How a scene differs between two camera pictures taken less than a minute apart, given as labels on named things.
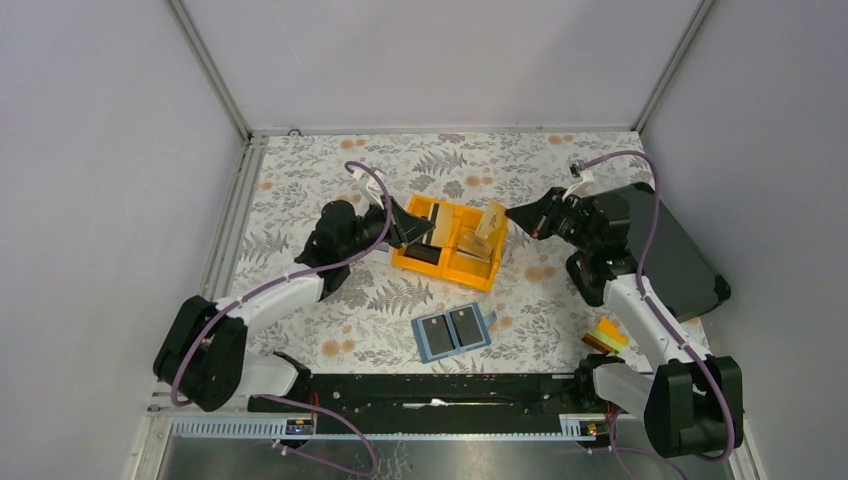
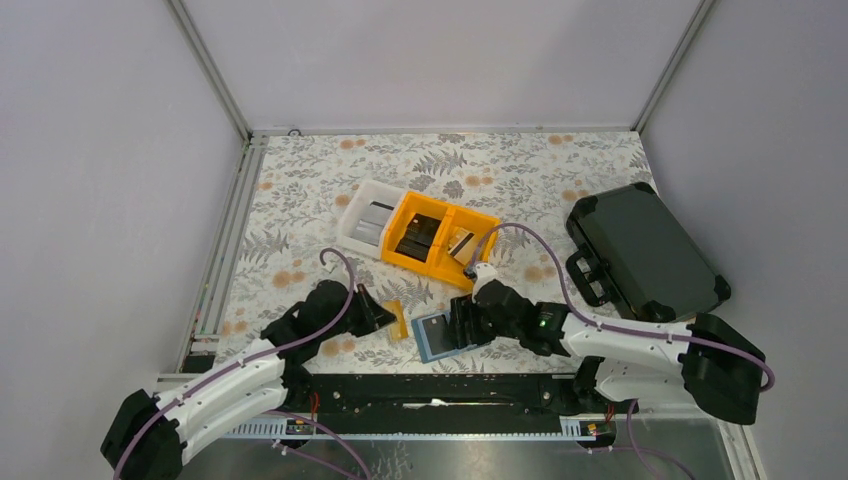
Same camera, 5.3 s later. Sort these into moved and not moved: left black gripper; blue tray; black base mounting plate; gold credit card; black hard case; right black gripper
Moved: right black gripper; left black gripper; gold credit card
Not moved: black base mounting plate; black hard case; blue tray
